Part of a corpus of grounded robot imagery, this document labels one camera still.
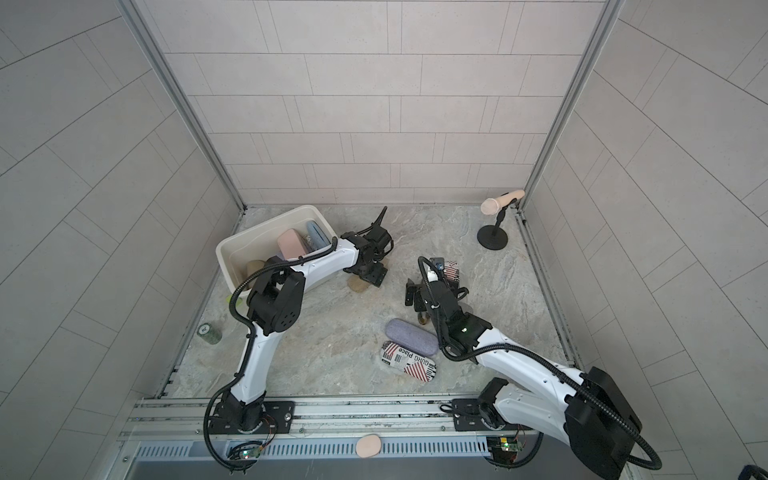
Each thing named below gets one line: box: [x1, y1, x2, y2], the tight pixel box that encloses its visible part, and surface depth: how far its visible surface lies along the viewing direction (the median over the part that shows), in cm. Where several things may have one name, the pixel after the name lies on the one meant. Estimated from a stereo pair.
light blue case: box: [305, 220, 331, 253], surface depth 96 cm
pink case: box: [277, 228, 308, 260], surface depth 95 cm
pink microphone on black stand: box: [477, 190, 525, 251], surface depth 107 cm
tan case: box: [347, 275, 370, 292], surface depth 94 cm
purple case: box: [385, 318, 439, 356], surface depth 84 cm
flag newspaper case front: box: [380, 340, 437, 382], surface depth 79 cm
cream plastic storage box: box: [216, 205, 338, 294], surface depth 91 cm
